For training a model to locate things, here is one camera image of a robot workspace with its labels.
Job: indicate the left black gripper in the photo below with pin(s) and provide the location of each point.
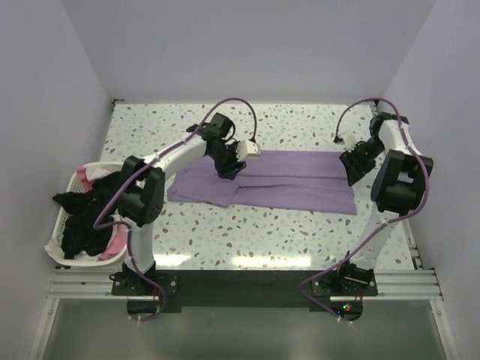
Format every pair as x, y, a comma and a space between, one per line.
230, 169

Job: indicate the pink garment in basket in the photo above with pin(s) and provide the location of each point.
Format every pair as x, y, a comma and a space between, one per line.
89, 176

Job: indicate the black garment in basket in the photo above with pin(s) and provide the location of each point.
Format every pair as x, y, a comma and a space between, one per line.
79, 240

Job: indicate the aluminium rail frame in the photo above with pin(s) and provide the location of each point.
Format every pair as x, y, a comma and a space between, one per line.
83, 320

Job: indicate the purple t shirt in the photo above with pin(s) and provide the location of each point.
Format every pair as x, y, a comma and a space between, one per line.
298, 180

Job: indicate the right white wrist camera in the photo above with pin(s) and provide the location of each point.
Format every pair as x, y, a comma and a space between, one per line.
348, 141

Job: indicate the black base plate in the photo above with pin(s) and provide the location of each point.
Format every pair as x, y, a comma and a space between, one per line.
168, 291

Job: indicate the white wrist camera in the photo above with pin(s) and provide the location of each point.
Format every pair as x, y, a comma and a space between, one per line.
247, 149
348, 141

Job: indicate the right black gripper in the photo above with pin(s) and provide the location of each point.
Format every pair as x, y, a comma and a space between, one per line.
355, 172

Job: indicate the white laundry basket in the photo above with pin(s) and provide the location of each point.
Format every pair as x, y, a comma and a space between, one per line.
67, 225

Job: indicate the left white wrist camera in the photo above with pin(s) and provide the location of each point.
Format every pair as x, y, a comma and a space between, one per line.
247, 149

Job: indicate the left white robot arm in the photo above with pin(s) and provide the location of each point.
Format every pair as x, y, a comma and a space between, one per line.
143, 180

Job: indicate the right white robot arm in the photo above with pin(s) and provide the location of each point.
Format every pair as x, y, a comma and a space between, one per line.
397, 191

